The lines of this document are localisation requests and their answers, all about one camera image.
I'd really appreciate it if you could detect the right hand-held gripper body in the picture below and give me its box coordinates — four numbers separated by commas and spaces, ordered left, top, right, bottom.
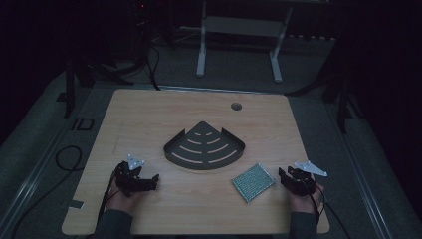
285, 160, 328, 197

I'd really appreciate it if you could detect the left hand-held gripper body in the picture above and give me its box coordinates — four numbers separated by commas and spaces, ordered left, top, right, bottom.
114, 153, 153, 198

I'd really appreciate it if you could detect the dark corner shelf tray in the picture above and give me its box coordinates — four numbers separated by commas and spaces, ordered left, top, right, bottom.
162, 120, 247, 171

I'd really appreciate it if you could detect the person's right hand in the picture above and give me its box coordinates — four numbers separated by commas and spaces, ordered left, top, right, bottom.
289, 180, 324, 215

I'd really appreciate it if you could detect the person's left hand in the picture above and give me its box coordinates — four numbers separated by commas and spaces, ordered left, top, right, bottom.
106, 180, 145, 215

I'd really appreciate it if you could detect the black tripod stand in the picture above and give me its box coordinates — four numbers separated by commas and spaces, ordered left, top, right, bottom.
55, 49, 135, 120
287, 39, 366, 135

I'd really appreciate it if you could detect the white metal stand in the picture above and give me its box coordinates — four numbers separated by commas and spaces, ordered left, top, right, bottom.
195, 0, 295, 84

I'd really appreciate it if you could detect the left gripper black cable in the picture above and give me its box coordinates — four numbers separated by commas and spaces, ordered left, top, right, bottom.
96, 168, 121, 230

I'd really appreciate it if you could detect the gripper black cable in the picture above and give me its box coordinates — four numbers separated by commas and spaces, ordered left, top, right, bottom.
96, 168, 121, 230
308, 183, 352, 239

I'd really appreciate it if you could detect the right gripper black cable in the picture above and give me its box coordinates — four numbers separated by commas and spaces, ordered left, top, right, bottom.
308, 183, 352, 239

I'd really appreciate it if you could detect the black floor cable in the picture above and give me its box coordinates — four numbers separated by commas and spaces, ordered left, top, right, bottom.
9, 144, 84, 239

